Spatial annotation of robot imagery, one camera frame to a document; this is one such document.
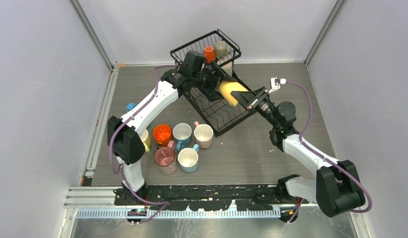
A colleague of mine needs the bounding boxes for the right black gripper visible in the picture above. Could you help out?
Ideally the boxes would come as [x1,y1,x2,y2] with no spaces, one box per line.
[231,87,280,129]

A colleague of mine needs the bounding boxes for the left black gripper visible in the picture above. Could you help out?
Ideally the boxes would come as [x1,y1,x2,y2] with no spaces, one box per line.
[193,62,237,102]

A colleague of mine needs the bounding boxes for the yellow mug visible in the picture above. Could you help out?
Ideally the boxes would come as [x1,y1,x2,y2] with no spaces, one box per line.
[218,81,249,107]

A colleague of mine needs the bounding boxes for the small orange cup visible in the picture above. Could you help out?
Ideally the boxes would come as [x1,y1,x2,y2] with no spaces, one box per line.
[203,46,216,63]

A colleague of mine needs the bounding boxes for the light pink faceted mug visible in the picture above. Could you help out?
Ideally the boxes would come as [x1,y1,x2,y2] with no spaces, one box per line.
[193,121,214,149]

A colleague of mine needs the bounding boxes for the large orange mug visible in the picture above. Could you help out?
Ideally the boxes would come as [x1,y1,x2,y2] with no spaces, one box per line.
[152,124,173,149]

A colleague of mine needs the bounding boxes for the light blue faceted mug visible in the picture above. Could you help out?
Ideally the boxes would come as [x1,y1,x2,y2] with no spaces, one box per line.
[178,144,200,173]

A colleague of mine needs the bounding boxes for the yellow-green faceted mug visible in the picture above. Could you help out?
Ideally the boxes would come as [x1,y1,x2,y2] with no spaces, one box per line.
[140,129,152,152]

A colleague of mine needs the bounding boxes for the pink patterned mug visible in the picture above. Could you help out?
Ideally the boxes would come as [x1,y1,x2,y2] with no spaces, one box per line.
[154,140,178,175]

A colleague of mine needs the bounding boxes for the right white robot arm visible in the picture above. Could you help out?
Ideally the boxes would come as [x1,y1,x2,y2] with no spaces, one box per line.
[231,87,371,217]

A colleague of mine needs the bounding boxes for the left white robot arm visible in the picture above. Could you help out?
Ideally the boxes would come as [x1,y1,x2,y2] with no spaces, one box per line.
[107,51,237,205]

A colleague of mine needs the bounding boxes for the cream floral mug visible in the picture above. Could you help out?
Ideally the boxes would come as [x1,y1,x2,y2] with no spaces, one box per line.
[221,62,233,76]

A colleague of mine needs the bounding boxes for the beige grey cup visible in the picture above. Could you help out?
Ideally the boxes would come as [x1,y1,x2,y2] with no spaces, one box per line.
[214,41,231,58]

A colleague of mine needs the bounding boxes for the small blue toy block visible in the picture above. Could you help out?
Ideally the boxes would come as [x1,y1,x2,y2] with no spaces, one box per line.
[125,103,136,112]

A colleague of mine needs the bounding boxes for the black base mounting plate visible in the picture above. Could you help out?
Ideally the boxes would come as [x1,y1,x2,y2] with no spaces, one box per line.
[113,184,300,211]

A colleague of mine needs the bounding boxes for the black wire dish rack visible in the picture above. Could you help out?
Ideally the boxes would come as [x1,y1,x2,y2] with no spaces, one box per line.
[170,29,255,137]

